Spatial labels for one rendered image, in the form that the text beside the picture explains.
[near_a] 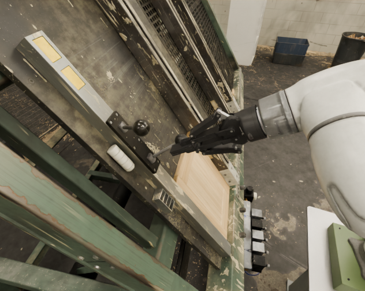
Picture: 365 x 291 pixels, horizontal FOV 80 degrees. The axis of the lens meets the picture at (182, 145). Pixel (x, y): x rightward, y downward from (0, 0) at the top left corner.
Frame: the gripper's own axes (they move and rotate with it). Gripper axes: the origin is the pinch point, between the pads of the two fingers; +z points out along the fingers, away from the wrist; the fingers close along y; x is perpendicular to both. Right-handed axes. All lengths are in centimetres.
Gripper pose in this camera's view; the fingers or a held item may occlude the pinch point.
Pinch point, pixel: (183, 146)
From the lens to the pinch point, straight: 56.1
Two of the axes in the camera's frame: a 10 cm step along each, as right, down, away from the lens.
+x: 2.0, -6.6, 7.2
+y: 5.2, 7.0, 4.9
